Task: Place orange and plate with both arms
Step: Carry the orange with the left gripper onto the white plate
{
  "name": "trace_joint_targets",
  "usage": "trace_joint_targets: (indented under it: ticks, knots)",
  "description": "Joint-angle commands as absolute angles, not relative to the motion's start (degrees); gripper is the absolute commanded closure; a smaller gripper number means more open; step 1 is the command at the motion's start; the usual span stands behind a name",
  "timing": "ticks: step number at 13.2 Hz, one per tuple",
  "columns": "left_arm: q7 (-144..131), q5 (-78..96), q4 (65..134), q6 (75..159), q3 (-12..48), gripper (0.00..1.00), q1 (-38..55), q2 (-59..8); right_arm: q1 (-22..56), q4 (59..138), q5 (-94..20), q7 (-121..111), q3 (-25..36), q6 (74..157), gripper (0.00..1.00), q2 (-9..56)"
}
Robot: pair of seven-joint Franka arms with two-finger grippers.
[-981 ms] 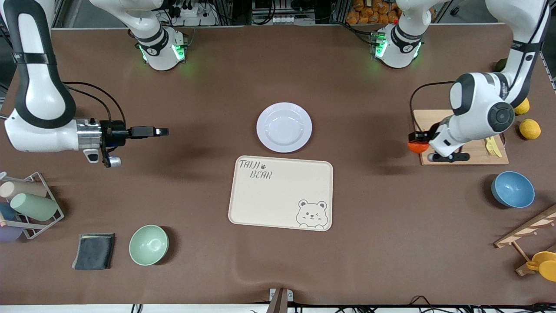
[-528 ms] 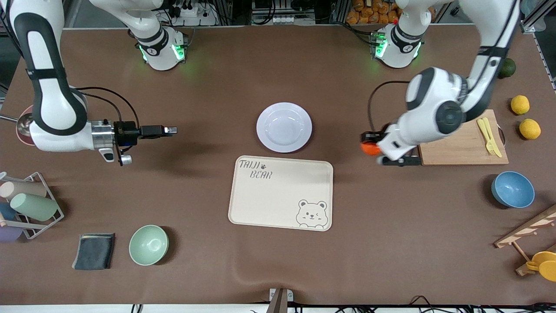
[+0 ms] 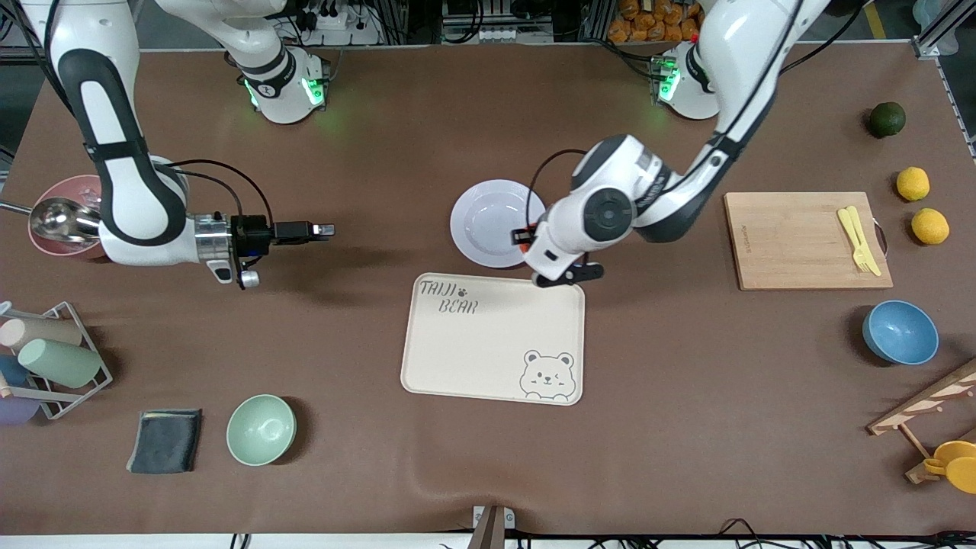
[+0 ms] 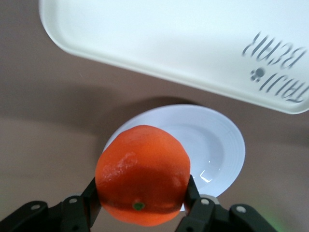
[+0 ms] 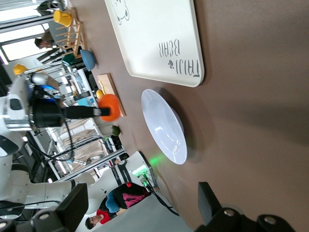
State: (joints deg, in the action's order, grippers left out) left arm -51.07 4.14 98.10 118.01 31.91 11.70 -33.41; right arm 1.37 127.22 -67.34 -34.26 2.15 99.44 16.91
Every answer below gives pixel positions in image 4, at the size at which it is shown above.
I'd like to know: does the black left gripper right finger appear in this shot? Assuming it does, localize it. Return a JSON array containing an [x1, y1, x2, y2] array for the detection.
[[177, 175, 230, 232]]

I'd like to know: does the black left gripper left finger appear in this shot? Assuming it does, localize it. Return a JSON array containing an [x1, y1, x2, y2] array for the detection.
[[48, 177, 103, 232]]

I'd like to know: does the pale lavender round plate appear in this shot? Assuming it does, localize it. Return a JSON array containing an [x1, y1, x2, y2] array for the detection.
[[103, 104, 246, 213]]

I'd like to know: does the orange mandarin fruit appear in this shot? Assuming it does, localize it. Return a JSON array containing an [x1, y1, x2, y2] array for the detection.
[[95, 125, 191, 227]]

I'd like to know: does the cream bear print tray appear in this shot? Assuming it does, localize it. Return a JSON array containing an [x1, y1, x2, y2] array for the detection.
[[38, 0, 309, 116]]

